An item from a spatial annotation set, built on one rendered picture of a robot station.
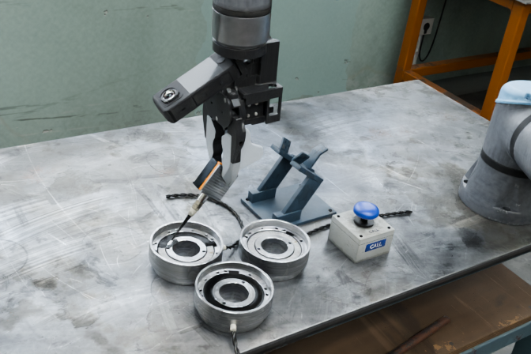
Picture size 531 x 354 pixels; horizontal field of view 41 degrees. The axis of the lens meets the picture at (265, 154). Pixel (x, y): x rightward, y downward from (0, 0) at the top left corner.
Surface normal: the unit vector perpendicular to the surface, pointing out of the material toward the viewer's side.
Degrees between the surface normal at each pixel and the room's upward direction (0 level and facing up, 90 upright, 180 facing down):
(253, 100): 90
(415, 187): 0
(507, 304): 0
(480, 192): 73
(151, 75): 90
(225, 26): 93
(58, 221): 0
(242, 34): 92
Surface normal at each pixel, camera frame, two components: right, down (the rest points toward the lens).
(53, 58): 0.53, 0.47
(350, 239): -0.84, 0.18
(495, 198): -0.48, 0.08
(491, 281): 0.12, -0.86
